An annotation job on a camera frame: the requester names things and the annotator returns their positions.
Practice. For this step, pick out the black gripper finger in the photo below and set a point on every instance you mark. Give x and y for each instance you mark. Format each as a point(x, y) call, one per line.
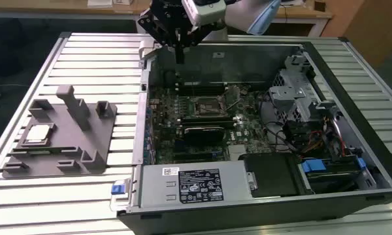
point(196, 36)
point(149, 24)

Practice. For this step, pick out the thin metal locking lever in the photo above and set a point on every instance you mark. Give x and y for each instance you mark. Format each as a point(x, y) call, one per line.
point(236, 103)

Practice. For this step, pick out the silver CPU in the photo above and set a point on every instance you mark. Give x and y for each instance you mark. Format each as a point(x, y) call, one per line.
point(37, 132)

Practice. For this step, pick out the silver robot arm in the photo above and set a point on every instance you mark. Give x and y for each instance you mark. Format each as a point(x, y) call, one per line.
point(238, 14)

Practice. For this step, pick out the CPU socket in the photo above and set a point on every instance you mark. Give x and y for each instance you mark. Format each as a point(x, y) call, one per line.
point(206, 107)

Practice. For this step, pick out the white box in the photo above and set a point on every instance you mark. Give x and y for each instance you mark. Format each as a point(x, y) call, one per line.
point(99, 2)
point(124, 2)

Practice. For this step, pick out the wooden desk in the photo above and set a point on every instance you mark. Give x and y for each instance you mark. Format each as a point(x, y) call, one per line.
point(84, 11)

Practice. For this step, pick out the metal drive cage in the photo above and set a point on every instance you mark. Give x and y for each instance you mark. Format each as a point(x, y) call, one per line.
point(286, 94)

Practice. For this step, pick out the green motherboard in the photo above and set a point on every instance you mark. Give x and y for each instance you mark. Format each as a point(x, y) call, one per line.
point(248, 122)

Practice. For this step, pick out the small black box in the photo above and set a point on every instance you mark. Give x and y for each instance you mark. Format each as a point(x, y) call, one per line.
point(320, 6)

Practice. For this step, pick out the black graphics card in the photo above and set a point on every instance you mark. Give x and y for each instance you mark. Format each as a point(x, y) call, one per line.
point(203, 137)

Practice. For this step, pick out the silver finned heatsink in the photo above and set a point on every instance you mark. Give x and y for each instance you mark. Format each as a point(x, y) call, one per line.
point(238, 150)

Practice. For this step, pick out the long black expansion slot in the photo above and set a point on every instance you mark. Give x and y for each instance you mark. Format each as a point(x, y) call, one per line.
point(192, 156)

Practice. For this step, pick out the grey parts rack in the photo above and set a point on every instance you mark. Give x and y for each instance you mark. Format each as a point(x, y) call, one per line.
point(95, 137)

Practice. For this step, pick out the wooden cabinet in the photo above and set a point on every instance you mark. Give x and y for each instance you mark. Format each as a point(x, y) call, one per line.
point(375, 29)

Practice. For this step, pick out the grey power supply unit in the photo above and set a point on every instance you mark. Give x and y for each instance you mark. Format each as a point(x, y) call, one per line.
point(156, 178)

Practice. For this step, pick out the green RAM stick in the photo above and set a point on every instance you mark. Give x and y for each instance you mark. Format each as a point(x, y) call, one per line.
point(41, 149)

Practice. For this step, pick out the black plastic shroud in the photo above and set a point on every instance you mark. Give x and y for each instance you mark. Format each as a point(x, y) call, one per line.
point(271, 176)

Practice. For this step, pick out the hard disk in blue carrier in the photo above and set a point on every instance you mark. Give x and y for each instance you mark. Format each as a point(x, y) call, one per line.
point(314, 166)

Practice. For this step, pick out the black PC case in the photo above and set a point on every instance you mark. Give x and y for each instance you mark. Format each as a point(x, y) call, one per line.
point(235, 220)

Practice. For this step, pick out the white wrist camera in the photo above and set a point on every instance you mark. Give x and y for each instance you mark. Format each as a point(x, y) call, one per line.
point(208, 11)

